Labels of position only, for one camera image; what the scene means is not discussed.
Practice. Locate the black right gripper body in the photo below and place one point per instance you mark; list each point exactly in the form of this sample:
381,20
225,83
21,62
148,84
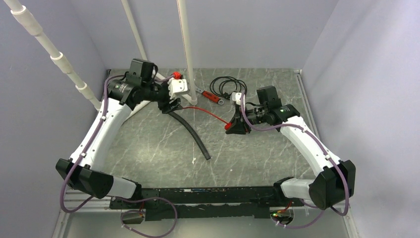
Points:
240,117

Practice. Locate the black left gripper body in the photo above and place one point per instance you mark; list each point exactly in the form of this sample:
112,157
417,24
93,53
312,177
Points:
166,107

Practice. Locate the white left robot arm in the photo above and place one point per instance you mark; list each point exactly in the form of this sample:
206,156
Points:
83,170

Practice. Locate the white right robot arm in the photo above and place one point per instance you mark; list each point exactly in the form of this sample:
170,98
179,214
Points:
334,180

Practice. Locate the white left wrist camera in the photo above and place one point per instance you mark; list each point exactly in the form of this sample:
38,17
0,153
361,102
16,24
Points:
177,85

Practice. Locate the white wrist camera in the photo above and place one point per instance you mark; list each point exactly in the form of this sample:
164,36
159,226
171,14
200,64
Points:
177,85
237,98

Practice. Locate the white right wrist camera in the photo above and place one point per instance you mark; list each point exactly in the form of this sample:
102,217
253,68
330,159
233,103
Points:
237,98

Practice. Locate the red handled adjustable wrench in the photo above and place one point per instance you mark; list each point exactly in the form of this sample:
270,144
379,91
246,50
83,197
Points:
214,98

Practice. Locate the black mounting rail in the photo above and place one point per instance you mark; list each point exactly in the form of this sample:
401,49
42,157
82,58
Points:
209,202

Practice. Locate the aluminium frame rail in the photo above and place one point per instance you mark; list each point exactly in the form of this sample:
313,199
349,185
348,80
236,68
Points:
94,219

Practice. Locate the white pvc pipe frame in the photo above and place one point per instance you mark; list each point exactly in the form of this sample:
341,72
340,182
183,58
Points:
25,18

